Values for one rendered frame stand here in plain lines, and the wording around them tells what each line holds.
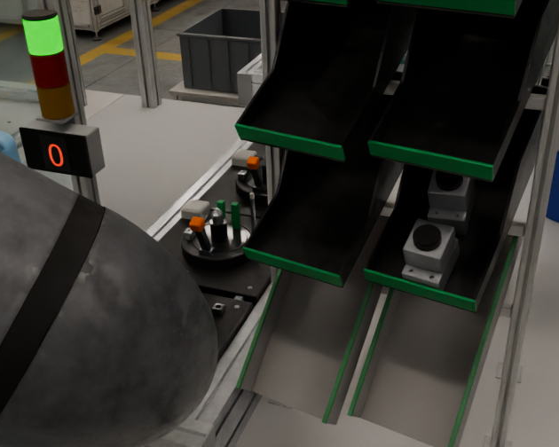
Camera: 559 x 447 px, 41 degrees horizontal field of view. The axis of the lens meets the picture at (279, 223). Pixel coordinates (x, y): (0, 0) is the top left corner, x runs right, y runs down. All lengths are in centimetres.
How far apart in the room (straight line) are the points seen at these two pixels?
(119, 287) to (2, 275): 5
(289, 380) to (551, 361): 50
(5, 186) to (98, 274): 5
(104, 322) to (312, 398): 70
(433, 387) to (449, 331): 7
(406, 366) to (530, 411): 30
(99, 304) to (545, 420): 97
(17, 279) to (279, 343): 73
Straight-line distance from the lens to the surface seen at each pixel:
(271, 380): 101
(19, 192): 32
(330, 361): 98
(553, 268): 155
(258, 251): 88
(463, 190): 85
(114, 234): 33
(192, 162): 193
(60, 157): 121
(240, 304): 120
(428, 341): 97
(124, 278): 31
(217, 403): 105
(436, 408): 96
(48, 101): 118
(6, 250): 30
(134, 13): 223
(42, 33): 114
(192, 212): 143
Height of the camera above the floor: 169
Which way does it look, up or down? 30 degrees down
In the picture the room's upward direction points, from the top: 2 degrees counter-clockwise
